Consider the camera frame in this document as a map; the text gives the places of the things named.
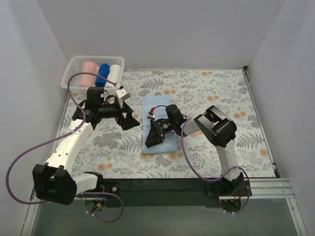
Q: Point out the blue rolled towel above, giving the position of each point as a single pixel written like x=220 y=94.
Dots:
x=103 y=71

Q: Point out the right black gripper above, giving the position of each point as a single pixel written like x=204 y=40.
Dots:
x=158 y=129

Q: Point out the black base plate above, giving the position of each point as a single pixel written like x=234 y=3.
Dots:
x=171 y=192

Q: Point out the white plastic basket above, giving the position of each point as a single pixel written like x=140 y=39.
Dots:
x=75 y=65

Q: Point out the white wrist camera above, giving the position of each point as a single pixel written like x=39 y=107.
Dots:
x=151 y=115
x=122 y=95

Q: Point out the light blue towel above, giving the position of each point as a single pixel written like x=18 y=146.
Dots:
x=169 y=144

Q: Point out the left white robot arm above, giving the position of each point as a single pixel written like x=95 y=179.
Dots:
x=53 y=180

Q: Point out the white rolled towel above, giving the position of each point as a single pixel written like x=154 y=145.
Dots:
x=113 y=76

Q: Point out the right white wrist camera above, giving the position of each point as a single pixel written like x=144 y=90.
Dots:
x=151 y=115

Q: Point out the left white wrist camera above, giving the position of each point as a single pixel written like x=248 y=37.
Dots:
x=122 y=95

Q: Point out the floral table mat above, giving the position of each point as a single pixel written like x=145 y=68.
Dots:
x=118 y=154

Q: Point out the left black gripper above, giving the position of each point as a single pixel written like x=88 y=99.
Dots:
x=120 y=112

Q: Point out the aluminium rail frame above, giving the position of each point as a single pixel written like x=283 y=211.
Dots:
x=271 y=210

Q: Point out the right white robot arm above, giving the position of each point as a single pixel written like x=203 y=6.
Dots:
x=219 y=130

